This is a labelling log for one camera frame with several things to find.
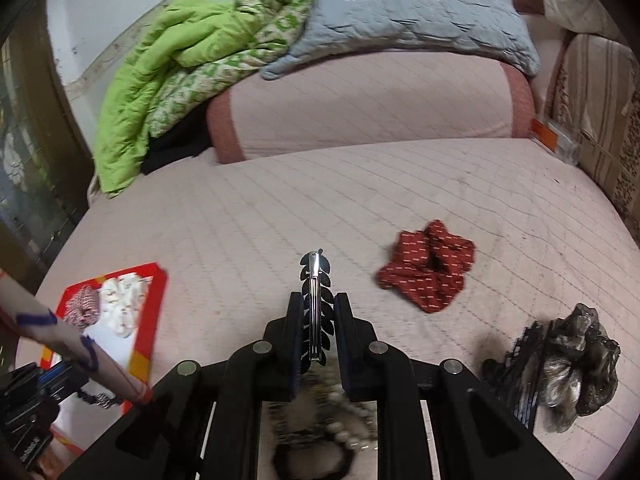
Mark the plastic bottle orange label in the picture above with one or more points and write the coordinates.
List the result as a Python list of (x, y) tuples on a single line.
[(547, 137)]

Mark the red dotted scrunchie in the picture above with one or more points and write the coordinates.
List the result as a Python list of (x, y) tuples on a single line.
[(425, 265)]

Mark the white stick with blue marks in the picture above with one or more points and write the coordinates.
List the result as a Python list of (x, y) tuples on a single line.
[(65, 337)]

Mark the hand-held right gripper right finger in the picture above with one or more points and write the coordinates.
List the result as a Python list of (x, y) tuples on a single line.
[(345, 350)]

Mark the green quilt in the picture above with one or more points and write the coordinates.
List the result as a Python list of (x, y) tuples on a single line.
[(150, 80)]

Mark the red white checked scrunchie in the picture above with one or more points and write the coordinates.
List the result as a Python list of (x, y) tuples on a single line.
[(82, 307)]

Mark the dark grey shiny scrunchie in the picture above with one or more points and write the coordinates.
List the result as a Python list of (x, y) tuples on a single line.
[(585, 360)]

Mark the black leaf hair clip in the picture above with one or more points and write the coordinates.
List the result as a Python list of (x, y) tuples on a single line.
[(315, 280)]

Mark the pink bolster cushion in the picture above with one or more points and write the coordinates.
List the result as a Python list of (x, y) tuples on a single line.
[(360, 110)]

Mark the wooden door with glass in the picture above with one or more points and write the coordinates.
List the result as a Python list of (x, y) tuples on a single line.
[(35, 160)]

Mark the grey quilted pillow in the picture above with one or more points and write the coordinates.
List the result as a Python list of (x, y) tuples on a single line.
[(415, 5)]

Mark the red shallow tray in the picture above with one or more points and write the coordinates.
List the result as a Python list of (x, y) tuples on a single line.
[(150, 320)]

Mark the black claw hair clip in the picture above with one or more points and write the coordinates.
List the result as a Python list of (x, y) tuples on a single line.
[(520, 380)]

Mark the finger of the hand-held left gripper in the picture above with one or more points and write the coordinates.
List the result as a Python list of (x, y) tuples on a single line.
[(57, 382)]

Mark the black cloth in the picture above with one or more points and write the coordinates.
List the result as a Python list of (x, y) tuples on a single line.
[(175, 145)]

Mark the beige cloth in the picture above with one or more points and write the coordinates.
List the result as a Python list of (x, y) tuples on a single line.
[(94, 190)]

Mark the white dotted scrunchie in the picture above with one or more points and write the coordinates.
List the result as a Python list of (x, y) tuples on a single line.
[(122, 300)]

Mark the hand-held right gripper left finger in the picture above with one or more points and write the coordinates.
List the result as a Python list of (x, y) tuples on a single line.
[(295, 345)]

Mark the beige patterned sofa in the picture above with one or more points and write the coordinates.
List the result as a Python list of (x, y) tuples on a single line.
[(595, 110)]

